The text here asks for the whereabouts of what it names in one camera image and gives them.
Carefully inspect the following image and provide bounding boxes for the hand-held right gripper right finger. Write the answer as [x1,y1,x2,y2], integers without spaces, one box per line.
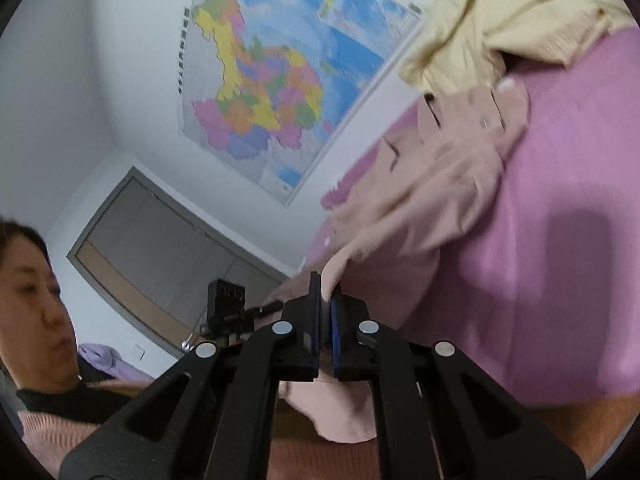
[329,287,587,480]

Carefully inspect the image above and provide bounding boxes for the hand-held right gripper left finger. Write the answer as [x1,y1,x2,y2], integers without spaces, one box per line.
[59,271,321,480]

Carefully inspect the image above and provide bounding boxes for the pink jacket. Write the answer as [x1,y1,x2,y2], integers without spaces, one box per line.
[272,77,531,446]

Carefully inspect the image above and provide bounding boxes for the grey sliding door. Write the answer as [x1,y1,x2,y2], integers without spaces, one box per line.
[67,166,296,361]

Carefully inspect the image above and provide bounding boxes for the purple cloth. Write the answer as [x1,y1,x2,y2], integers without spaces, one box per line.
[77,342,156,383]

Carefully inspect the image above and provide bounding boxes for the person's head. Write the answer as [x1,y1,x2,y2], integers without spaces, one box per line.
[0,216,83,392]

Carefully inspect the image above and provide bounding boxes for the person's upper body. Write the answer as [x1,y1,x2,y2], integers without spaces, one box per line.
[12,360,386,480]

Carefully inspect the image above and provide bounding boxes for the pink daisy print bed sheet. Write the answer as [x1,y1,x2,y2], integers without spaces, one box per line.
[305,27,640,408]

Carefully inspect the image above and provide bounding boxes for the pale yellow garment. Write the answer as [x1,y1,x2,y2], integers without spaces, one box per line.
[400,0,633,98]

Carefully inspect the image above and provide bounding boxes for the colourful wall map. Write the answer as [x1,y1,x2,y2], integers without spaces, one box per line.
[177,0,426,207]

